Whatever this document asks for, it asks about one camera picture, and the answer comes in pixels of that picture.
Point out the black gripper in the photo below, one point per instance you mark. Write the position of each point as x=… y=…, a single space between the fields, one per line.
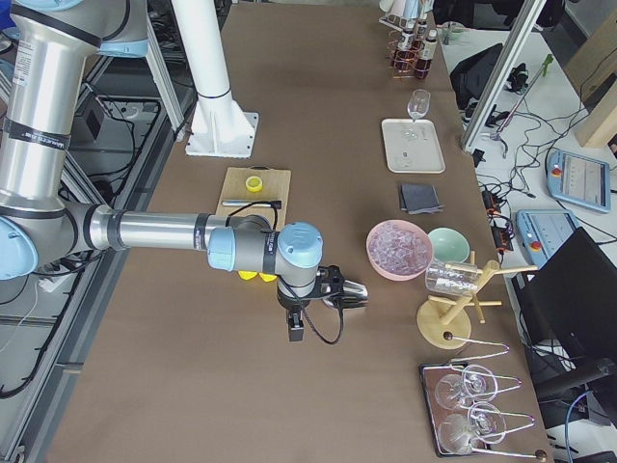
x=290 y=304

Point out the copper wire bottle basket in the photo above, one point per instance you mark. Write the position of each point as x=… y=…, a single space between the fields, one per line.
x=402 y=53

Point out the tea bottle taken out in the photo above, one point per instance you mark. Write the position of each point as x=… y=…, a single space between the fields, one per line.
x=425 y=55

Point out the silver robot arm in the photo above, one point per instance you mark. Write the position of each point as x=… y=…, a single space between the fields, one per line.
x=55 y=40

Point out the steel ice scoop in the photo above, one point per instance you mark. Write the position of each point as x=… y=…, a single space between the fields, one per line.
x=353 y=296

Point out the whole yellow lemon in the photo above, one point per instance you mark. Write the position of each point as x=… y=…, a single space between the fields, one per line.
x=247 y=275

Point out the pink bowl with ice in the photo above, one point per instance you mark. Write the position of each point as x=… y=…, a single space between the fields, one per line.
x=399 y=250

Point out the bamboo cutting board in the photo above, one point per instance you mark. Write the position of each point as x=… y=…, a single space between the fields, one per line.
x=235 y=194

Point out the wooden cup tree stand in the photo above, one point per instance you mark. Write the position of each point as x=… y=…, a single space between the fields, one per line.
x=442 y=319

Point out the yellow lemon half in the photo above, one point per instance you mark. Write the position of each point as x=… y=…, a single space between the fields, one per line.
x=254 y=184

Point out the clear glass mug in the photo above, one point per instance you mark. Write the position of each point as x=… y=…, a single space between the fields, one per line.
x=452 y=278

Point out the mint green bowl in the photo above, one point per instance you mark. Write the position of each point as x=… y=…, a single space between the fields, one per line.
x=449 y=245

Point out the dark grey folded cloth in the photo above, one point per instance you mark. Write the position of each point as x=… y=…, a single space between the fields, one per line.
x=419 y=198

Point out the upper hanging wine glass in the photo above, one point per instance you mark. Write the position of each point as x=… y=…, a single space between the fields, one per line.
x=466 y=386

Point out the hanging wine glass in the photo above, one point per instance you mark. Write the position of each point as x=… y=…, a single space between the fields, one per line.
x=466 y=386
x=482 y=426

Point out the black glass rack tray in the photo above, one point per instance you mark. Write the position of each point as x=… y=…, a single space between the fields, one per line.
x=429 y=377

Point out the white serving tray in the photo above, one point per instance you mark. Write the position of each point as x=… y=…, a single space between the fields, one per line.
x=412 y=147

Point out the lower hanging wine glass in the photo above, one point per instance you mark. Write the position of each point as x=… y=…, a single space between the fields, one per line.
x=482 y=426

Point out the wine glass on tray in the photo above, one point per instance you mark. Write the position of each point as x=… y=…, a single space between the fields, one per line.
x=417 y=108

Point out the near teach pendant tablet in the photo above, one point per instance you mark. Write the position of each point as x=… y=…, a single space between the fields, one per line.
x=542 y=232

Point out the teach pendant tablet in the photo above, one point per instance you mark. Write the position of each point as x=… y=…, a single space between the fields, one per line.
x=579 y=180
x=542 y=232

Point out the black monitor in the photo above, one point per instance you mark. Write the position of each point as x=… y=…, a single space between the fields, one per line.
x=572 y=299

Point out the far teach pendant tablet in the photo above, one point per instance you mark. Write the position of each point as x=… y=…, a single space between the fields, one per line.
x=579 y=180

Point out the white cup rack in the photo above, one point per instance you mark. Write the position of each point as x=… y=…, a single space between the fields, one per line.
x=399 y=14

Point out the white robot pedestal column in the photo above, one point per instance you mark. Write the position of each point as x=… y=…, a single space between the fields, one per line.
x=220 y=127

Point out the aluminium frame post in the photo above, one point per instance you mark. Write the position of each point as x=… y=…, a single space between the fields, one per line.
x=511 y=50

